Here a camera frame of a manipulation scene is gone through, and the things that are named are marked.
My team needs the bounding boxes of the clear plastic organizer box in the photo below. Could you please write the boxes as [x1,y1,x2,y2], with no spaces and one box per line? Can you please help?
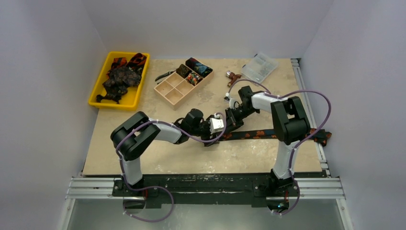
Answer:
[241,52,279,83]

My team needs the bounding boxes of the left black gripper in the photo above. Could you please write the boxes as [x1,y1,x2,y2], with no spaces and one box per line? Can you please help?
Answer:
[189,116,219,146]

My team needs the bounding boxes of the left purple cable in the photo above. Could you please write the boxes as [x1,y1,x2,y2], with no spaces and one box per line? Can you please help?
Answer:
[114,113,227,223]

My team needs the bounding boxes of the rolled colourful floral tie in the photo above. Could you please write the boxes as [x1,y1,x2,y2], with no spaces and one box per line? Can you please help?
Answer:
[185,72,203,86]

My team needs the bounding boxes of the dark orange floral tie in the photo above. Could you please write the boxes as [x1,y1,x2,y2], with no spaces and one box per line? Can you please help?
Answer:
[219,129,332,147]

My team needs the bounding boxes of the red black striped tie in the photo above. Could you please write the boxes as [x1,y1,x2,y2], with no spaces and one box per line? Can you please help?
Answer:
[107,53,147,75]

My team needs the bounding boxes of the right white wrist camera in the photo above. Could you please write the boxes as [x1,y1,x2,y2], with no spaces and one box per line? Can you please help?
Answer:
[224,92,240,109]

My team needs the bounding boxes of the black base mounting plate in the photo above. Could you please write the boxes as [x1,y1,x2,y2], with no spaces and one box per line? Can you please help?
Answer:
[112,172,298,212]

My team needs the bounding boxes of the rolled blue floral tie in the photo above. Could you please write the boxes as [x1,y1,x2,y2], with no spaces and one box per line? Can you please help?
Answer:
[185,57,213,78]

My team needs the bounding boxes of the brown metal pipe fitting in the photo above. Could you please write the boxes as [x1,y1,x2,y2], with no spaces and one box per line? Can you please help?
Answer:
[226,71,242,88]

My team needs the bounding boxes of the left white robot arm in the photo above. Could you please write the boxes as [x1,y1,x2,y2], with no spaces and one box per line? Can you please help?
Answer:
[110,109,226,196]

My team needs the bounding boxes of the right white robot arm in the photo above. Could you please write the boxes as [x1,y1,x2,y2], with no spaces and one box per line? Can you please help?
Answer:
[225,86,311,195]

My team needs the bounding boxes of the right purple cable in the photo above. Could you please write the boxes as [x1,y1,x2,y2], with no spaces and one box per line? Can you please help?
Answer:
[226,79,332,217]

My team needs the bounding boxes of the yellow plastic bin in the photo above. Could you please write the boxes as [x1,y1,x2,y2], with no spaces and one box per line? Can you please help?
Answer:
[88,51,150,111]

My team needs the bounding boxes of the wooden compartment box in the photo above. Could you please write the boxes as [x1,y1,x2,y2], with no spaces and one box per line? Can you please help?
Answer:
[154,68,214,105]

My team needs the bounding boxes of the black pliers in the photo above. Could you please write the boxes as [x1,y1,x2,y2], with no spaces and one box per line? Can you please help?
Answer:
[155,70,175,84]

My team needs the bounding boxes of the dark patterned tie pile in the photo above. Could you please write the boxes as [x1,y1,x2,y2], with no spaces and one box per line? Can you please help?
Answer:
[96,67,141,104]

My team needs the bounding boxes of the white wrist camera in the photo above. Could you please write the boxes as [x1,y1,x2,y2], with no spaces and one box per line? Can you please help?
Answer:
[224,92,240,109]
[209,115,225,134]

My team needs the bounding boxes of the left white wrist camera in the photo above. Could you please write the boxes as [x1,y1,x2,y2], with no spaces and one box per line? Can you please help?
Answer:
[209,115,225,134]

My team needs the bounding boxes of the purple cable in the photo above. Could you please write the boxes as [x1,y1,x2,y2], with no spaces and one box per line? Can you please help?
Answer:
[226,79,332,217]
[114,113,227,223]

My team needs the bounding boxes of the rolled olive patterned tie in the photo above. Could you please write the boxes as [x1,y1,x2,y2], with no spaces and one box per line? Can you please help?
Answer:
[176,64,192,79]

